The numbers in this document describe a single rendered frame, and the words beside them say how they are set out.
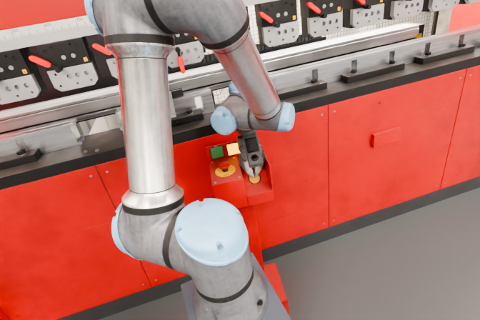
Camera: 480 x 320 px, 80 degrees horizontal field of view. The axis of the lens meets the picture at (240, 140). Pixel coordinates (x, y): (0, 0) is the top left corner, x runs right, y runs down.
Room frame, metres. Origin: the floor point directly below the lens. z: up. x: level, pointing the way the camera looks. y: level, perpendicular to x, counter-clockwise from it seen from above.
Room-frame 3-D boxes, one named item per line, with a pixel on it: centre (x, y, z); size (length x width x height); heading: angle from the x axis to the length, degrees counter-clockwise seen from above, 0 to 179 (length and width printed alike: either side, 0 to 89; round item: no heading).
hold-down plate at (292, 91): (1.20, -0.27, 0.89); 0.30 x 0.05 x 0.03; 101
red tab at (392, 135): (1.18, -0.70, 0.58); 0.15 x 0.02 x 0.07; 101
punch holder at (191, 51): (1.18, 0.16, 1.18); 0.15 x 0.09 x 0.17; 101
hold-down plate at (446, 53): (1.36, -1.06, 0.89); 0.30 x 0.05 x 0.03; 101
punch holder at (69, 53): (1.10, 0.56, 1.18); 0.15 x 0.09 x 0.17; 101
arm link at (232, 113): (0.74, 0.00, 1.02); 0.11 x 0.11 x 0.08; 61
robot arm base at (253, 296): (0.37, 0.07, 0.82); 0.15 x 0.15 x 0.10
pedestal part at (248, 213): (0.86, 0.02, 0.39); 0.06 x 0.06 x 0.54; 5
